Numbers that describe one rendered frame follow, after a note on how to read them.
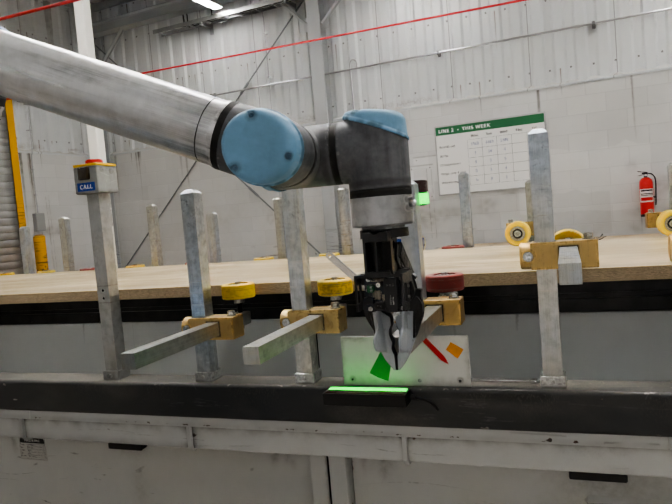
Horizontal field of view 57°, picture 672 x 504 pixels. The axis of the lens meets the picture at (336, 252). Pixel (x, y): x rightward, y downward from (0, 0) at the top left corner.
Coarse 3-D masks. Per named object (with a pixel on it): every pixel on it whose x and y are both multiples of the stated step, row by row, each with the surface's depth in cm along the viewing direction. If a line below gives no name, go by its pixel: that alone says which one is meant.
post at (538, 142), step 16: (528, 144) 112; (544, 144) 111; (544, 160) 112; (544, 176) 112; (544, 192) 112; (544, 208) 112; (544, 224) 113; (544, 240) 113; (544, 272) 113; (544, 288) 114; (544, 304) 114; (544, 320) 114; (544, 336) 114; (560, 336) 113; (544, 352) 114; (560, 352) 114; (544, 368) 115; (560, 368) 114
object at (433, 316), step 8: (440, 296) 131; (424, 312) 113; (432, 312) 112; (440, 312) 118; (424, 320) 105; (432, 320) 111; (440, 320) 118; (424, 328) 104; (432, 328) 110; (424, 336) 104; (416, 344) 98
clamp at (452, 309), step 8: (448, 296) 124; (424, 304) 121; (432, 304) 120; (440, 304) 120; (448, 304) 119; (456, 304) 119; (448, 312) 119; (456, 312) 119; (464, 312) 123; (448, 320) 119; (456, 320) 119; (464, 320) 122
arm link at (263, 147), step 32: (0, 32) 82; (0, 64) 80; (32, 64) 79; (64, 64) 79; (96, 64) 79; (32, 96) 80; (64, 96) 79; (96, 96) 78; (128, 96) 77; (160, 96) 77; (192, 96) 77; (128, 128) 78; (160, 128) 77; (192, 128) 76; (224, 128) 75; (256, 128) 73; (288, 128) 73; (224, 160) 75; (256, 160) 73; (288, 160) 73
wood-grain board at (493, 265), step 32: (320, 256) 232; (352, 256) 218; (448, 256) 183; (480, 256) 174; (512, 256) 166; (608, 256) 145; (640, 256) 140; (0, 288) 207; (32, 288) 196; (64, 288) 185; (96, 288) 176; (128, 288) 167; (160, 288) 162; (256, 288) 152; (288, 288) 149
